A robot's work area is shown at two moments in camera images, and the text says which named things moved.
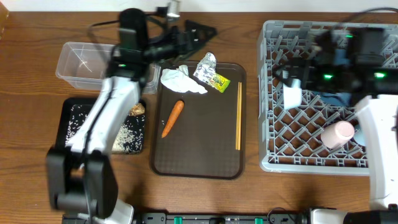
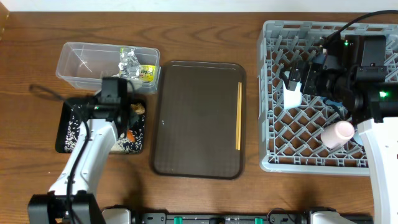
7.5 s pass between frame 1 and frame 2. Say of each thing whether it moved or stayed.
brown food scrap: stayed
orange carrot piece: moved
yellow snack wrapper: moved
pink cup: stayed
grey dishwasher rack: stayed
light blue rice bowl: stayed
